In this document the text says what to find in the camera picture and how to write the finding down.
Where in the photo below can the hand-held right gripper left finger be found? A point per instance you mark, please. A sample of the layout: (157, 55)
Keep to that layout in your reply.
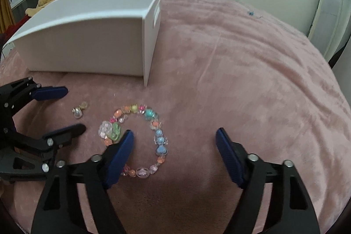
(120, 157)

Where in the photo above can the orange curtain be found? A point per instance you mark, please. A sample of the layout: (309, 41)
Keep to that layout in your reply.
(6, 14)

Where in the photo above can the small pearl earring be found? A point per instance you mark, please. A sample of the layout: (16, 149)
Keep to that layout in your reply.
(78, 112)

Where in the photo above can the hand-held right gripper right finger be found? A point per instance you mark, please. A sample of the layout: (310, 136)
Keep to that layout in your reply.
(227, 157)

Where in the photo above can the white box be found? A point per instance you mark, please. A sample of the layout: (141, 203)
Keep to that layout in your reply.
(82, 39)

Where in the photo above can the red cloth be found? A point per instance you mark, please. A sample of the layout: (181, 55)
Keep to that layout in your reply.
(13, 28)

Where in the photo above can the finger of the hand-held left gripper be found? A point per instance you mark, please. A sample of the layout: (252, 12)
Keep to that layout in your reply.
(68, 132)
(52, 92)

